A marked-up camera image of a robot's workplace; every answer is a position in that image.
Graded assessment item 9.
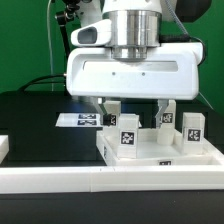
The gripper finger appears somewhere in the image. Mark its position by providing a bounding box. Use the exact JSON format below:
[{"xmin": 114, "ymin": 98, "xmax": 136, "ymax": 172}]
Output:
[
  {"xmin": 93, "ymin": 97, "xmax": 112, "ymax": 126},
  {"xmin": 155, "ymin": 99, "xmax": 169, "ymax": 128}
]

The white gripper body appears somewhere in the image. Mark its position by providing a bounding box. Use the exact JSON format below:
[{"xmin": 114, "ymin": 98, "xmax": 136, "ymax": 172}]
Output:
[{"xmin": 66, "ymin": 42, "xmax": 203, "ymax": 100}]

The white square table top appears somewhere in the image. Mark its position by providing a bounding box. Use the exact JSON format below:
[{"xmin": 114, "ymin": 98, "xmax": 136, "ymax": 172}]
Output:
[{"xmin": 96, "ymin": 128, "xmax": 224, "ymax": 166}]

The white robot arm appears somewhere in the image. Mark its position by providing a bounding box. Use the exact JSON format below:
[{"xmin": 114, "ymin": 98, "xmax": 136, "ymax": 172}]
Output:
[{"xmin": 66, "ymin": 0, "xmax": 212, "ymax": 126}]

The white sheet with tags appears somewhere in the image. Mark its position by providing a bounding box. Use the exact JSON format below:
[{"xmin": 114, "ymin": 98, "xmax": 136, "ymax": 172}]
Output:
[{"xmin": 56, "ymin": 113, "xmax": 103, "ymax": 128}]

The white U-shaped fence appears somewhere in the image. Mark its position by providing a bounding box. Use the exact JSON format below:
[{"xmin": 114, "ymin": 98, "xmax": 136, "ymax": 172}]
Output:
[{"xmin": 0, "ymin": 135, "xmax": 224, "ymax": 194}]

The black cable bundle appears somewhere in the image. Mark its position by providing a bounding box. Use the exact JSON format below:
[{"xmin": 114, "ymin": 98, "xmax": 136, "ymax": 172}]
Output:
[{"xmin": 18, "ymin": 73, "xmax": 69, "ymax": 93}]

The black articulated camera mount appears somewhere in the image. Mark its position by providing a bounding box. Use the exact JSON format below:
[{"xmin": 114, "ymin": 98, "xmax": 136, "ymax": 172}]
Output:
[{"xmin": 55, "ymin": 0, "xmax": 81, "ymax": 57}]

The grey thin cable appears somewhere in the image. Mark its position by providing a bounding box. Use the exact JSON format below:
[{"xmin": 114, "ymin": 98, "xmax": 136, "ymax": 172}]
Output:
[{"xmin": 45, "ymin": 0, "xmax": 56, "ymax": 93}]

